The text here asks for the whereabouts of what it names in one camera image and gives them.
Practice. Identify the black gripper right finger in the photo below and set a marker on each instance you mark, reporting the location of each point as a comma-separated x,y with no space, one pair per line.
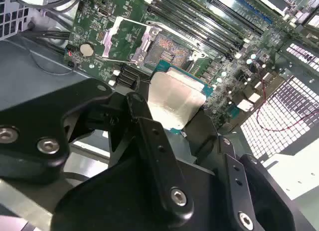
230,176

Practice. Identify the silver topped CPU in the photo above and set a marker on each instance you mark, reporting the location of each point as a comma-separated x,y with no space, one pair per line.
174,99

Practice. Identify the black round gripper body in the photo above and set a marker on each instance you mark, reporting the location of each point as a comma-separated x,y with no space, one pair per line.
112,203

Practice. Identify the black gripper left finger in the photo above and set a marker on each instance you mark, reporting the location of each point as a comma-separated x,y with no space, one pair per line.
37,116

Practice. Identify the metal socket cover frame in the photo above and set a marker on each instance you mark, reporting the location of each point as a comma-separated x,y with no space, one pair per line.
109,41

